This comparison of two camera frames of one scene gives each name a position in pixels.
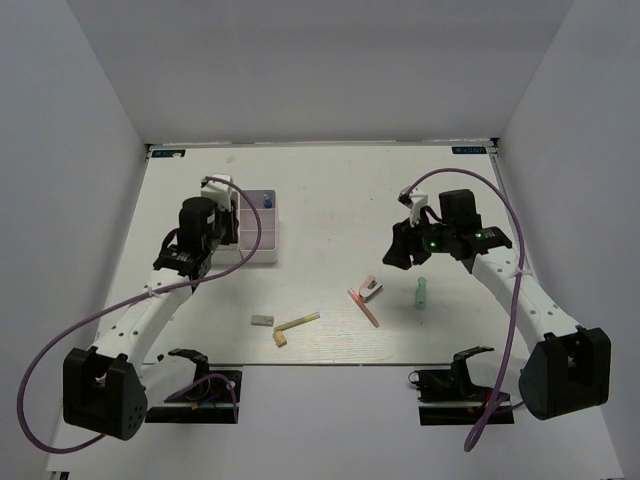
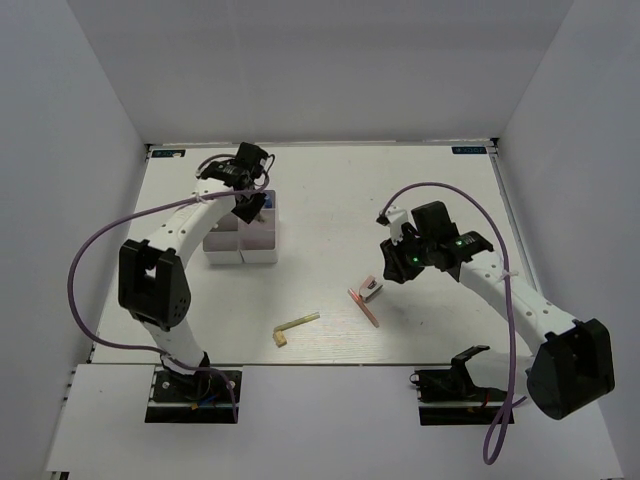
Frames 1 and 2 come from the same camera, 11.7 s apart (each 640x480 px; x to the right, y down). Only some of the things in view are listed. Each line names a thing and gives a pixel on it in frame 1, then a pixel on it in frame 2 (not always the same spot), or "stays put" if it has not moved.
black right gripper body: x=424 y=239 → x=410 y=256
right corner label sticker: x=468 y=150 stays put
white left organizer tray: x=230 y=254 stays put
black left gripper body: x=225 y=228 → x=247 y=208
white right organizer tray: x=266 y=250 stays put
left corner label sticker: x=169 y=153 stays put
